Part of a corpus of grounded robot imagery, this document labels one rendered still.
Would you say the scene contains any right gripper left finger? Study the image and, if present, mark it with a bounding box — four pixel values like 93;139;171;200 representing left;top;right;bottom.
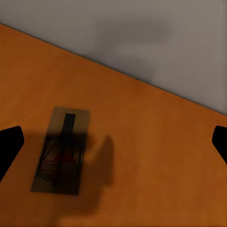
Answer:
0;126;25;182

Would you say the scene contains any mousetrap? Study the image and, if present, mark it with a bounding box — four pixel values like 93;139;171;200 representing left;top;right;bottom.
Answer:
30;106;91;195

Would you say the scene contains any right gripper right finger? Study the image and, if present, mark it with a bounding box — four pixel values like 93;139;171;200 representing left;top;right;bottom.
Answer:
212;126;227;164

